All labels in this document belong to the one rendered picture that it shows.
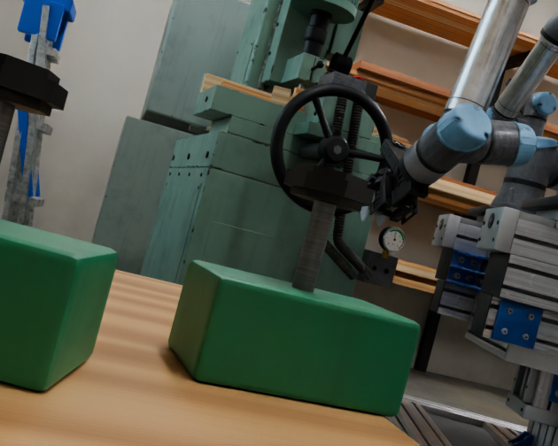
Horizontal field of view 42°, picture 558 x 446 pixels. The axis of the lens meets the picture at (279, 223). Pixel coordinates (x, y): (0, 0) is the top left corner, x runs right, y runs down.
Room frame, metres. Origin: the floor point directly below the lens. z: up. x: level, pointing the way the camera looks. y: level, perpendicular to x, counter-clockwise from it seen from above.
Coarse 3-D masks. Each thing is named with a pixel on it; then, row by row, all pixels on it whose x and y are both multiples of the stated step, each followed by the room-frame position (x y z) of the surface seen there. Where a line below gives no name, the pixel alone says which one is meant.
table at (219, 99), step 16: (208, 96) 1.72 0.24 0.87; (224, 96) 1.67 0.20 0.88; (240, 96) 1.68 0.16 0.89; (208, 112) 1.74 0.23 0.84; (224, 112) 1.67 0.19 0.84; (240, 112) 1.68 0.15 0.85; (256, 112) 1.70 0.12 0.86; (272, 112) 1.71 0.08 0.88; (304, 112) 1.73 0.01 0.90; (288, 128) 1.72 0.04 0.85; (304, 128) 1.66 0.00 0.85; (320, 128) 1.65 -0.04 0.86; (368, 144) 1.69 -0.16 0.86
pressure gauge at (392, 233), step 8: (384, 232) 1.76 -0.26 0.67; (392, 232) 1.76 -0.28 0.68; (400, 232) 1.77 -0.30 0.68; (384, 240) 1.76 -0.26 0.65; (392, 240) 1.76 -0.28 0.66; (400, 240) 1.77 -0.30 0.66; (384, 248) 1.77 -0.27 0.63; (392, 248) 1.77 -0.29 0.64; (400, 248) 1.77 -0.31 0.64; (384, 256) 1.78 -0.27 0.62
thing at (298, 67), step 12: (288, 60) 1.95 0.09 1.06; (300, 60) 1.85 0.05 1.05; (312, 60) 1.85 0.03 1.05; (324, 60) 1.86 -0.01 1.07; (288, 72) 1.93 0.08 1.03; (300, 72) 1.84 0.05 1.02; (312, 72) 1.85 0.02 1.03; (324, 72) 1.86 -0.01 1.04; (288, 84) 1.95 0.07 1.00; (300, 84) 1.89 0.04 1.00; (312, 84) 1.87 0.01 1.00
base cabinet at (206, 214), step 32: (192, 192) 1.76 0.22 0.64; (224, 192) 1.69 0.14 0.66; (256, 192) 1.71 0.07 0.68; (160, 224) 2.08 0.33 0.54; (192, 224) 1.68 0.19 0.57; (224, 224) 1.69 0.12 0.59; (256, 224) 1.72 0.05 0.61; (288, 224) 1.74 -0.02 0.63; (352, 224) 1.80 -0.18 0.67; (160, 256) 1.95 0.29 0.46; (192, 256) 1.68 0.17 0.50; (224, 256) 1.70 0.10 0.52; (256, 256) 1.72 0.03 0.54; (288, 256) 1.75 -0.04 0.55; (320, 288) 1.78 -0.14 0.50; (352, 288) 1.81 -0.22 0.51
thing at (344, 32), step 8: (360, 16) 2.11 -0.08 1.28; (336, 24) 2.11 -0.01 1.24; (344, 24) 2.10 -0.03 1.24; (352, 24) 2.11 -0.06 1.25; (336, 32) 2.10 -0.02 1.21; (344, 32) 2.10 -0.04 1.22; (352, 32) 2.11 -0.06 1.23; (360, 32) 2.12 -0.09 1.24; (336, 40) 2.10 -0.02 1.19; (344, 40) 2.10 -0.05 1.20; (336, 48) 2.10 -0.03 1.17; (344, 48) 2.11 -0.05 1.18; (352, 48) 2.11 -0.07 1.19; (328, 56) 2.14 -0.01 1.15; (352, 56) 2.12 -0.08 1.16
